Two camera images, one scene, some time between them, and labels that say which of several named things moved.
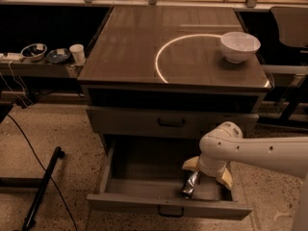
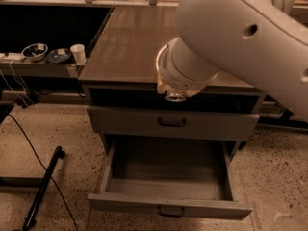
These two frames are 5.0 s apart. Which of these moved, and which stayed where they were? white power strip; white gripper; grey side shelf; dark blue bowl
Moved: white gripper
Stayed: dark blue bowl; white power strip; grey side shelf
